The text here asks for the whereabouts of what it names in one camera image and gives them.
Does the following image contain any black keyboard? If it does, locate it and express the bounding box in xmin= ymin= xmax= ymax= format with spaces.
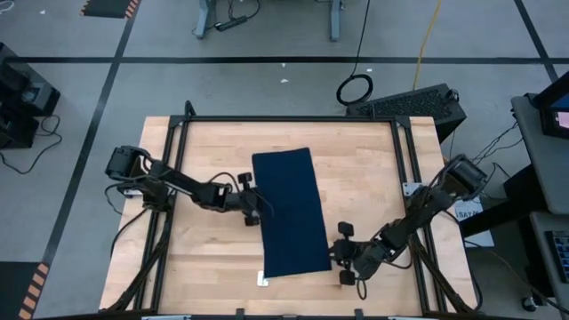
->
xmin=544 ymin=229 xmax=569 ymax=285

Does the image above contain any black floor cable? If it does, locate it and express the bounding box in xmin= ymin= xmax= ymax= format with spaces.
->
xmin=0 ymin=114 xmax=63 ymax=175

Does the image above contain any black computer tower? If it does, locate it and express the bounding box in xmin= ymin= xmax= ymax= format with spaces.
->
xmin=345 ymin=83 xmax=468 ymax=144

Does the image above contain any grey keyboard desk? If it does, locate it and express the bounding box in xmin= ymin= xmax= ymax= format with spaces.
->
xmin=527 ymin=211 xmax=569 ymax=310

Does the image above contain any black equipment stack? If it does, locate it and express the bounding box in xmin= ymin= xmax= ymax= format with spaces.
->
xmin=0 ymin=42 xmax=62 ymax=150

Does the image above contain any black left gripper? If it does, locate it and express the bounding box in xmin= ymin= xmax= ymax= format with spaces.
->
xmin=221 ymin=172 xmax=276 ymax=227

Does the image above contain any black aluminium table frame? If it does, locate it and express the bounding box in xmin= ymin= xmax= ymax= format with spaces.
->
xmin=100 ymin=100 xmax=484 ymax=320

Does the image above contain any white paper sign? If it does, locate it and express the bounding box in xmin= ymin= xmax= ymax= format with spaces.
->
xmin=453 ymin=197 xmax=496 ymax=249

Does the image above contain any black framed display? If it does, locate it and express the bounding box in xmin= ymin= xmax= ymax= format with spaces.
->
xmin=532 ymin=70 xmax=569 ymax=140

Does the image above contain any black power strip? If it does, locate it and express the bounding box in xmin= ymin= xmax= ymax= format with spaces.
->
xmin=214 ymin=15 xmax=249 ymax=33

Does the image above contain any grey desk leg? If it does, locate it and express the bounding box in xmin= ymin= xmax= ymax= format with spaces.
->
xmin=193 ymin=0 xmax=217 ymax=40
xmin=327 ymin=0 xmax=343 ymax=44

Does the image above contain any long yellow cable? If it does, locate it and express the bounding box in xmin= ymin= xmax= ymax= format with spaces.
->
xmin=412 ymin=0 xmax=445 ymax=92

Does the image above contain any grey side desk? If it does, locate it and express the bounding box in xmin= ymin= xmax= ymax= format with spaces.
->
xmin=509 ymin=92 xmax=569 ymax=217

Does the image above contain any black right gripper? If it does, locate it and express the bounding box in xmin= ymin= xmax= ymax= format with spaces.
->
xmin=328 ymin=221 xmax=373 ymax=286

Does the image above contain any black hazard striped mat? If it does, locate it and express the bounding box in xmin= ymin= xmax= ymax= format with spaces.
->
xmin=79 ymin=0 xmax=142 ymax=20
xmin=0 ymin=260 xmax=51 ymax=320

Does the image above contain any navy blue towel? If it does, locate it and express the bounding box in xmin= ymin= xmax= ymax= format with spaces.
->
xmin=251 ymin=147 xmax=333 ymax=280

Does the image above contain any long black cable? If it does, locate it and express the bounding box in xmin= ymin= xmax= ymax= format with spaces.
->
xmin=335 ymin=0 xmax=374 ymax=107

